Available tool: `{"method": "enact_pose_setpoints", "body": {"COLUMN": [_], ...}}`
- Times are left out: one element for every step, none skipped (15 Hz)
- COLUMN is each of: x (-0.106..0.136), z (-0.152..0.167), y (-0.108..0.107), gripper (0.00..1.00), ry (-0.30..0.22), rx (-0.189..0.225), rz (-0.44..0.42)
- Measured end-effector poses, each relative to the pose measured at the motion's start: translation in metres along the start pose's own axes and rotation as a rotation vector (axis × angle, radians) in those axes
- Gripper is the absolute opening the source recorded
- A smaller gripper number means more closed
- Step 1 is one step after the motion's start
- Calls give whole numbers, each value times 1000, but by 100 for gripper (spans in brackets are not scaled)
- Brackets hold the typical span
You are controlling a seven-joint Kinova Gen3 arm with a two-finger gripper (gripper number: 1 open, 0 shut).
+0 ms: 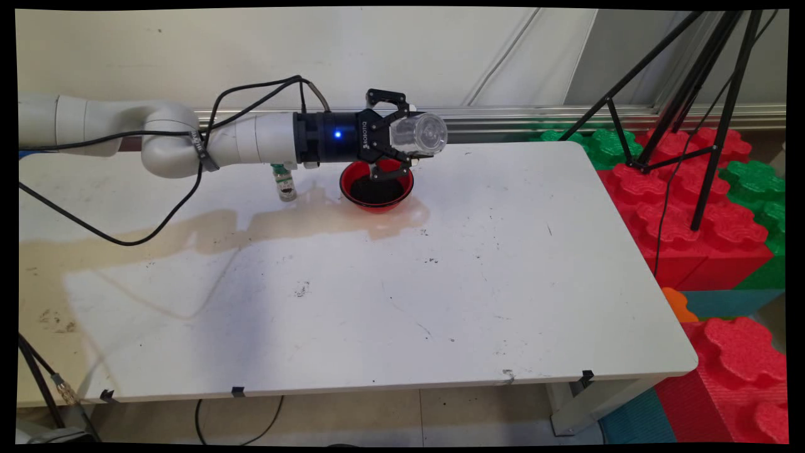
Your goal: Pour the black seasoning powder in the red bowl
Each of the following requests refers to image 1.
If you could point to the aluminium rail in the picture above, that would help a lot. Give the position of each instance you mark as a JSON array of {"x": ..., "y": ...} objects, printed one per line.
[{"x": 503, "y": 119}]

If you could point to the green capped spice bottle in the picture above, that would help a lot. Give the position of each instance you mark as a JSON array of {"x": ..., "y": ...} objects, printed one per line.
[{"x": 287, "y": 189}]

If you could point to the large red foam block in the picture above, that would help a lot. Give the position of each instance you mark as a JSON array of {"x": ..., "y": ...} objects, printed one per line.
[{"x": 692, "y": 251}]

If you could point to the orange foam piece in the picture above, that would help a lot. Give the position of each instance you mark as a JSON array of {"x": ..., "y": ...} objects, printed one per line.
[{"x": 678, "y": 305}]

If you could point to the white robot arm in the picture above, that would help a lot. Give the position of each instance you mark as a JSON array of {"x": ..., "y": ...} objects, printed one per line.
[{"x": 264, "y": 138}]

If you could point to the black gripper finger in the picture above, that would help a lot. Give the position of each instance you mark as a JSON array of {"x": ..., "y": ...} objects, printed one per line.
[
  {"x": 385, "y": 96},
  {"x": 387, "y": 168}
]

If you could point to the white metal table leg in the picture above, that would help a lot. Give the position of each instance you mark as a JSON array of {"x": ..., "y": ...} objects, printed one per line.
[{"x": 585, "y": 409}]

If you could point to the teal foam mat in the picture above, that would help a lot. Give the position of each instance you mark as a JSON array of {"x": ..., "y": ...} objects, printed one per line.
[{"x": 641, "y": 418}]

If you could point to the clear plastic jar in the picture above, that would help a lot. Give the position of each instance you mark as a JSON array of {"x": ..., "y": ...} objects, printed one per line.
[{"x": 427, "y": 133}]

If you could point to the black tripod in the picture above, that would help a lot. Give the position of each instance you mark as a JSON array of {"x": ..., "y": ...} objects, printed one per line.
[{"x": 723, "y": 126}]

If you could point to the black seeds heap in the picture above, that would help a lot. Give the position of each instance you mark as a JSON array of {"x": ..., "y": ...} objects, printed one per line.
[{"x": 377, "y": 192}]

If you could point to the red bowl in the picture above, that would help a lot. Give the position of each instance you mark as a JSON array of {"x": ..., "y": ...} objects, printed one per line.
[{"x": 358, "y": 201}]

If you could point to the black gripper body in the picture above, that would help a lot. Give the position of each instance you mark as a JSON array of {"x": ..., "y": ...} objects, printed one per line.
[{"x": 333, "y": 148}]

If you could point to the teal foam block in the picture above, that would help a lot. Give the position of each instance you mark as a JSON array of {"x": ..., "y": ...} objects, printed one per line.
[{"x": 729, "y": 302}]

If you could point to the green foam block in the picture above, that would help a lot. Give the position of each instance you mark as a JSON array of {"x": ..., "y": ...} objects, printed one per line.
[
  {"x": 755, "y": 182},
  {"x": 607, "y": 148}
]

